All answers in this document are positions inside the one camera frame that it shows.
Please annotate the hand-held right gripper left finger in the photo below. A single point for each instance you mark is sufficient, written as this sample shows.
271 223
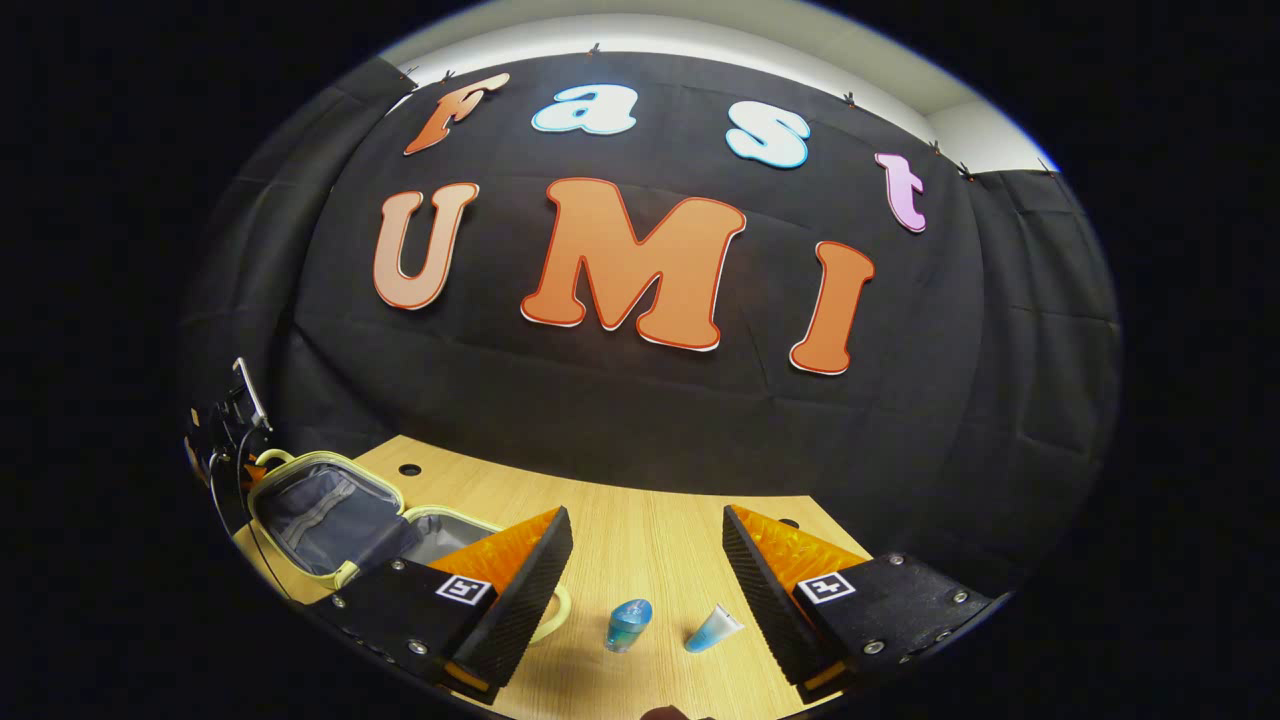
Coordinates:
525 600

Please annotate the cream yellow small suitcase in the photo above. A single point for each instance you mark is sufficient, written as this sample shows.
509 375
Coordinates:
330 520

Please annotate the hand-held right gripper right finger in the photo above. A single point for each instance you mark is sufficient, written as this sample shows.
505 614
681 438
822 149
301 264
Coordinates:
770 600

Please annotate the white blue cream tube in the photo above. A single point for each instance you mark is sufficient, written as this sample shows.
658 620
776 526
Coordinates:
712 630

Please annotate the blue clear toner bottle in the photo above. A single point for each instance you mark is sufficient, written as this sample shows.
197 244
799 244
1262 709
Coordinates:
628 625

